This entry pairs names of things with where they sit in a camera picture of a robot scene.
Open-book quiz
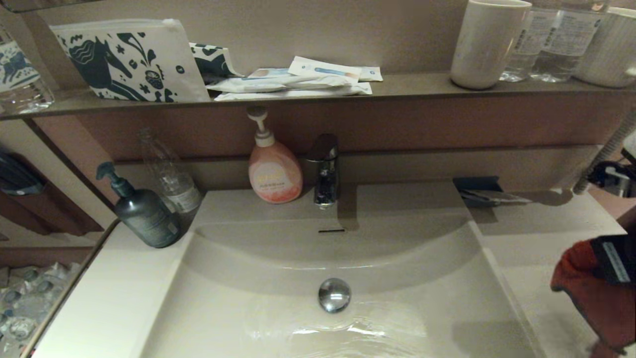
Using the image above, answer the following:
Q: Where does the dark blue bag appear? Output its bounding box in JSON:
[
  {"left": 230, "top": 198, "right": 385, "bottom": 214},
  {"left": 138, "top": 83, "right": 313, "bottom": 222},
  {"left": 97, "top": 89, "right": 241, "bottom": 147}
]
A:
[{"left": 0, "top": 149, "right": 46, "bottom": 195}]

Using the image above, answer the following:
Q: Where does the pink soap pump bottle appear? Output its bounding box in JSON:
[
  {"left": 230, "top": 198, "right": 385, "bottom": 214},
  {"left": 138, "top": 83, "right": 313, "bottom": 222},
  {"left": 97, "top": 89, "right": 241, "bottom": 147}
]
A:
[{"left": 247, "top": 106, "right": 304, "bottom": 204}]

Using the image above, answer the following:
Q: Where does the chrome lever faucet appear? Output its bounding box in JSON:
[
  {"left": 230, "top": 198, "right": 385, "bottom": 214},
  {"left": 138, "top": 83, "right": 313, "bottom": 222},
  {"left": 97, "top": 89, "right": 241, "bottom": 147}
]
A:
[{"left": 304, "top": 133, "right": 341, "bottom": 208}]

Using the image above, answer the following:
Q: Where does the dark soap tray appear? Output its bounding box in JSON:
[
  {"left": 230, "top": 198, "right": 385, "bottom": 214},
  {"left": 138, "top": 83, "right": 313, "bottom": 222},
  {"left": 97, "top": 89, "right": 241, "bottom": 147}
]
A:
[{"left": 452, "top": 176, "right": 502, "bottom": 207}]

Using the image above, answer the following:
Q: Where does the tall white cup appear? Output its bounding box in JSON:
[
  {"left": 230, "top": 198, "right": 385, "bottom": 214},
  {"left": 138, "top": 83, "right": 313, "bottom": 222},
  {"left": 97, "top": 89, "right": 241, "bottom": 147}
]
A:
[{"left": 450, "top": 0, "right": 532, "bottom": 90}]

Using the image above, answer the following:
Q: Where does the chrome sink drain stopper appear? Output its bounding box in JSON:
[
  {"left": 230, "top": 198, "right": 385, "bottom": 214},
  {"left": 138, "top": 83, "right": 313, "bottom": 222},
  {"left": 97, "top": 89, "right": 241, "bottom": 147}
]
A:
[{"left": 318, "top": 277, "right": 351, "bottom": 313}]

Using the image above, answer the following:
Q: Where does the large horse print pouch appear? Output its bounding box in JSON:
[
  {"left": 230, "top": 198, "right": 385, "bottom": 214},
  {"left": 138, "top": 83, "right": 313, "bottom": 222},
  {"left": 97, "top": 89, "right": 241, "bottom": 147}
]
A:
[{"left": 50, "top": 19, "right": 210, "bottom": 102}]

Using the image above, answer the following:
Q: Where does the red microfibre cleaning cloth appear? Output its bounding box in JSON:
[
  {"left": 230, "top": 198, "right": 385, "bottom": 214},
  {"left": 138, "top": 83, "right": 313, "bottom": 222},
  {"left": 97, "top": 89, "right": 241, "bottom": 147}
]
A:
[{"left": 551, "top": 239, "right": 636, "bottom": 356}]

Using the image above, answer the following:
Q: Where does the long white sachet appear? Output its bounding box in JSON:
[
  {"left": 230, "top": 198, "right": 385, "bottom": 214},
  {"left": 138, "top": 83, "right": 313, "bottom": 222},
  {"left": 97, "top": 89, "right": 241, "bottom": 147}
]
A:
[{"left": 206, "top": 76, "right": 351, "bottom": 93}]

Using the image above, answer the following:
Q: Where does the white sachet blue print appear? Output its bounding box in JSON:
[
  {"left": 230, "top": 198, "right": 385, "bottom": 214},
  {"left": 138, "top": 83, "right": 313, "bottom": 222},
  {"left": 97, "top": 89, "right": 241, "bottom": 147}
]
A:
[{"left": 288, "top": 56, "right": 362, "bottom": 84}]

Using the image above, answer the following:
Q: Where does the clear bottle white label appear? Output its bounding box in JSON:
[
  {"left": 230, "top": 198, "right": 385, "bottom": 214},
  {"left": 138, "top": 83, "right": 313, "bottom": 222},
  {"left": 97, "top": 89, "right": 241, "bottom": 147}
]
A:
[{"left": 138, "top": 128, "right": 202, "bottom": 214}]

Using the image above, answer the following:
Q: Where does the wrapped pack of water bottles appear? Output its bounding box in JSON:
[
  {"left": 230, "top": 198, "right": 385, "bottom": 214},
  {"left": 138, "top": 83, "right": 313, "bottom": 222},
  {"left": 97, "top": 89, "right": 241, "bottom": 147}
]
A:
[{"left": 0, "top": 263, "right": 82, "bottom": 356}]

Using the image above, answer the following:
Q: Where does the flat white sachet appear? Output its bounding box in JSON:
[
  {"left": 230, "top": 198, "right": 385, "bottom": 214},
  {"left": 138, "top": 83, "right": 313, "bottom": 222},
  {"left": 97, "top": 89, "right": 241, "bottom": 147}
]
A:
[{"left": 214, "top": 83, "right": 372, "bottom": 101}]

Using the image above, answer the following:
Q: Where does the white sink basin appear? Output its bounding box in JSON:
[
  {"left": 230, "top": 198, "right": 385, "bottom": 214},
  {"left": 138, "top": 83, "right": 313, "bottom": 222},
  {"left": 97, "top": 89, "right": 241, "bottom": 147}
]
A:
[{"left": 142, "top": 214, "right": 540, "bottom": 358}]

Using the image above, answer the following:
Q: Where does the grey corrugated hose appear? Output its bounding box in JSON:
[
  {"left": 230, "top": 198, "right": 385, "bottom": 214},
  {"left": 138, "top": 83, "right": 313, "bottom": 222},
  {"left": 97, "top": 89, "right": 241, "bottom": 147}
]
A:
[{"left": 573, "top": 112, "right": 636, "bottom": 195}]

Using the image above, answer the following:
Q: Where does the white ribbed mug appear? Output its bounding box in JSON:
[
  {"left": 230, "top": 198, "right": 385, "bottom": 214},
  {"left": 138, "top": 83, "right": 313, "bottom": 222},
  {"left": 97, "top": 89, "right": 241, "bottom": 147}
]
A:
[{"left": 572, "top": 6, "right": 636, "bottom": 88}]

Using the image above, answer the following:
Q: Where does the small horse print pouch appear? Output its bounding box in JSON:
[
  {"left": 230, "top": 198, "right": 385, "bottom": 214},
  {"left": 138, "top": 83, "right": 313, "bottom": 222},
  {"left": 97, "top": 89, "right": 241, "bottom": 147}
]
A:
[{"left": 189, "top": 43, "right": 243, "bottom": 78}]

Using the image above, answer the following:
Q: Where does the pale sachet orange print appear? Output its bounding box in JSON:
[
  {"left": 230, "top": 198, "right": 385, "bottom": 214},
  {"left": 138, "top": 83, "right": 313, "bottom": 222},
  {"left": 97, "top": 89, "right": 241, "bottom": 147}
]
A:
[{"left": 247, "top": 68, "right": 293, "bottom": 79}]

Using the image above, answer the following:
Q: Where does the brown wall shelf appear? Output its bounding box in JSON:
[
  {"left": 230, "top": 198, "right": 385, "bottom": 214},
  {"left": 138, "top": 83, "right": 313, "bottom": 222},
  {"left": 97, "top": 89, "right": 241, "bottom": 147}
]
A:
[{"left": 0, "top": 72, "right": 636, "bottom": 122}]

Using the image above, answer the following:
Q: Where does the silver foil sachet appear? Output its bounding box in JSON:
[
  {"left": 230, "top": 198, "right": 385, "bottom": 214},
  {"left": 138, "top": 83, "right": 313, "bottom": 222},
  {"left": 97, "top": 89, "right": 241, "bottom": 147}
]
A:
[{"left": 460, "top": 189, "right": 533, "bottom": 204}]

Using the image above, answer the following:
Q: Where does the dark green pump bottle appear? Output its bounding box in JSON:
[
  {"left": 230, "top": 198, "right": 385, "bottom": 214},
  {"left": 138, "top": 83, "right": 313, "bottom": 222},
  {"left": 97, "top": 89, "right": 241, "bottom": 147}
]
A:
[{"left": 95, "top": 162, "right": 182, "bottom": 248}]

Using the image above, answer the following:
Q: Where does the clear plastic water bottle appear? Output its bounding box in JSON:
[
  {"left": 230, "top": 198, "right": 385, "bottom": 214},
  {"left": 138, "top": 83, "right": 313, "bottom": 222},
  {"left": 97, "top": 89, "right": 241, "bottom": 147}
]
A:
[
  {"left": 529, "top": 0, "right": 609, "bottom": 83},
  {"left": 499, "top": 0, "right": 547, "bottom": 82}
]

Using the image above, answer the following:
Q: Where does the clear bottle blue print label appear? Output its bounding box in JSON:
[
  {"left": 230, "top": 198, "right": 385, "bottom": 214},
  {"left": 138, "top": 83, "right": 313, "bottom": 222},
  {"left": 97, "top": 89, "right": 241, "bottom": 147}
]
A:
[{"left": 0, "top": 24, "right": 55, "bottom": 115}]

